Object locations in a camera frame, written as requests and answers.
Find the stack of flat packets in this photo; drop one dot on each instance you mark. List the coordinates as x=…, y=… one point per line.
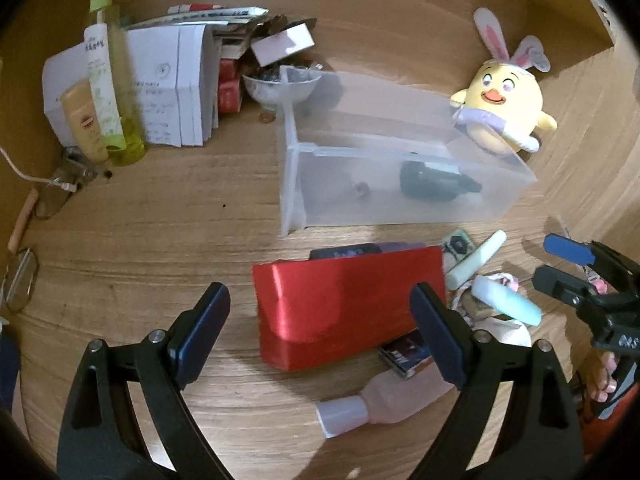
x=227, y=17

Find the clear plastic storage box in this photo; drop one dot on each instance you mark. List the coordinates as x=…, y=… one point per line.
x=341, y=152

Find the eyeglasses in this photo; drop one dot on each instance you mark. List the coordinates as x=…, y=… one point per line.
x=45, y=201

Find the green patterned sachet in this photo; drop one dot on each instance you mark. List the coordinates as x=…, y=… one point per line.
x=456, y=246

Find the white folded paper stack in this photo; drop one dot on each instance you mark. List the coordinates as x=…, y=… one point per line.
x=174, y=72

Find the yellow-green spray bottle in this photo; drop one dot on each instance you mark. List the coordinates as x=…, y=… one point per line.
x=110, y=79

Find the dark green bottle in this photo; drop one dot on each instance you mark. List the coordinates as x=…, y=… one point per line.
x=425, y=183

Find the small blue black box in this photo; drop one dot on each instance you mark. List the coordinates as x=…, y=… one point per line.
x=407, y=354

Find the person's right hand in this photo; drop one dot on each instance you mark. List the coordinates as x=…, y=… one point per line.
x=600, y=367

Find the small white pink box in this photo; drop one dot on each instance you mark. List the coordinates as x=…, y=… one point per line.
x=281, y=45

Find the red white marker pen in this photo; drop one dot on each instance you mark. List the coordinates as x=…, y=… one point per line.
x=193, y=7

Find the purple lipstick tube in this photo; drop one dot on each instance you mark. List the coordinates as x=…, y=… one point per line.
x=362, y=250

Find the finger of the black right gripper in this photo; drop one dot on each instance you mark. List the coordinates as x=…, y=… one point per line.
x=570, y=249
x=568, y=289

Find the white bowl of trinkets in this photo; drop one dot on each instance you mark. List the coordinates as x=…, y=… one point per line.
x=269, y=88

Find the yellow chick bunny plush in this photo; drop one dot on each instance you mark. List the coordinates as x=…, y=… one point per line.
x=502, y=105

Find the red shiny pouch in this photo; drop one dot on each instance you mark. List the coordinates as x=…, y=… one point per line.
x=317, y=312

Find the pink bottle white cap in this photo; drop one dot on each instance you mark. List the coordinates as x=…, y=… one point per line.
x=386, y=400

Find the pale green stick tube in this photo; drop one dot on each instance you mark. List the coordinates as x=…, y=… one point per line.
x=465, y=269

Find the beige sunscreen tube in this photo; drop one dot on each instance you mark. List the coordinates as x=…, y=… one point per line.
x=80, y=116

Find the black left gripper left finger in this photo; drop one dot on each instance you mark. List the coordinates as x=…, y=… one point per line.
x=100, y=436

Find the teal tube white cap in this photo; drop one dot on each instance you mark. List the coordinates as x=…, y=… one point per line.
x=506, y=301

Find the red small boxes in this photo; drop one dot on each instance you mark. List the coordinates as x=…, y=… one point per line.
x=230, y=92

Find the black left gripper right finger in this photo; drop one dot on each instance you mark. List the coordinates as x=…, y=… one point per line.
x=539, y=436

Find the floral cloth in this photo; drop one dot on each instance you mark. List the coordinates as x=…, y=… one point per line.
x=481, y=316

